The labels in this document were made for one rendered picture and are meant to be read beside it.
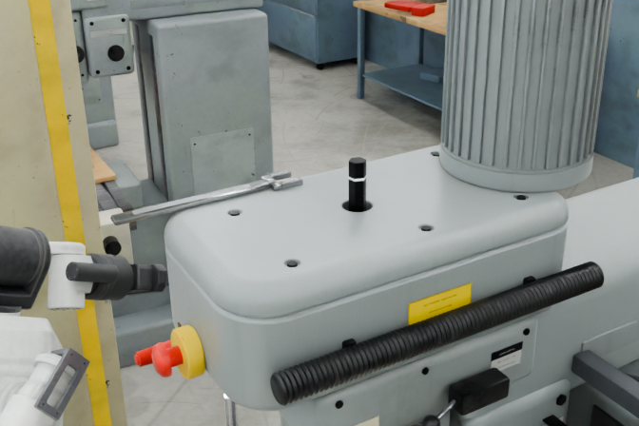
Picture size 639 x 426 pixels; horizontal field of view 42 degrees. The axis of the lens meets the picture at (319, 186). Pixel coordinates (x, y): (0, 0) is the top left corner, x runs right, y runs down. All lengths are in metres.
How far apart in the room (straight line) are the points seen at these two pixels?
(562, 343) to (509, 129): 0.33
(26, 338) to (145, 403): 2.56
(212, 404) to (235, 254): 2.87
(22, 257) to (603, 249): 0.84
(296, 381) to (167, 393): 3.01
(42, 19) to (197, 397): 1.90
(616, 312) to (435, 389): 0.33
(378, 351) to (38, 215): 1.98
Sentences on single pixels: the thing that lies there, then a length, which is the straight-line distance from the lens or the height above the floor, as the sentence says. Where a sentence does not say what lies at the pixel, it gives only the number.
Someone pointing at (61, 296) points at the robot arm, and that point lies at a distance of 1.56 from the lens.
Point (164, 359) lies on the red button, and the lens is 0.95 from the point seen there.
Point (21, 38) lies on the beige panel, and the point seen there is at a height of 1.75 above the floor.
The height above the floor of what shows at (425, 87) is 0.23.
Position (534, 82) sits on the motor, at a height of 2.03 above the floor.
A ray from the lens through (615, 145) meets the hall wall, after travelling 6.43.
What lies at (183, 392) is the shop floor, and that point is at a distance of 3.84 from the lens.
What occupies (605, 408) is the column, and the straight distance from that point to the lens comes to 1.35.
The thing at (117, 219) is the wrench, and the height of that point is 1.90.
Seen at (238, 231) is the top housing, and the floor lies 1.89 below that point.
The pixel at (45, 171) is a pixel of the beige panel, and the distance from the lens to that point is 2.71.
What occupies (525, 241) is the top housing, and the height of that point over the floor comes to 1.85.
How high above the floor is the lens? 2.32
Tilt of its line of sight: 24 degrees down
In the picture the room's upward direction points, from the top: 1 degrees counter-clockwise
